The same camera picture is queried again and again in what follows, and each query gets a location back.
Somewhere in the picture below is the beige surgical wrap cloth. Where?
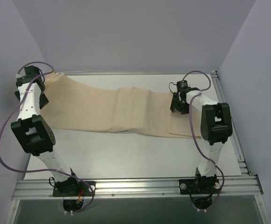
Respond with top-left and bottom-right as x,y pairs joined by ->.
41,73 -> 192,138

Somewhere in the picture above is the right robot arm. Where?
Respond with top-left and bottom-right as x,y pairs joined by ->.
170,80 -> 233,193

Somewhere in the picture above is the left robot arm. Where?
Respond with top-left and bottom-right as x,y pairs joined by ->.
11,65 -> 80,196

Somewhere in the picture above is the back aluminium rail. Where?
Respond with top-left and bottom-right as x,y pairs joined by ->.
51,70 -> 217,76

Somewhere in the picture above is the aluminium rail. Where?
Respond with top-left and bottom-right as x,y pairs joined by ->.
210,71 -> 252,176
12,175 -> 263,200
51,70 -> 217,76

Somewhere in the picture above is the right side aluminium rail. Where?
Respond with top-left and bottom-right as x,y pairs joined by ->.
210,71 -> 252,176

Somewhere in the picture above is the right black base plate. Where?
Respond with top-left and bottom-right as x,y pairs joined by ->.
178,178 -> 220,195

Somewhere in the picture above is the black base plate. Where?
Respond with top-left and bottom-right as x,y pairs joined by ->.
52,180 -> 96,197
178,178 -> 220,195

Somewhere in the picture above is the front aluminium rail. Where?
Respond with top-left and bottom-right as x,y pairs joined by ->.
12,175 -> 263,200

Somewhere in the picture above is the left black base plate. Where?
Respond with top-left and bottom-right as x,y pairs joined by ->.
52,180 -> 96,197

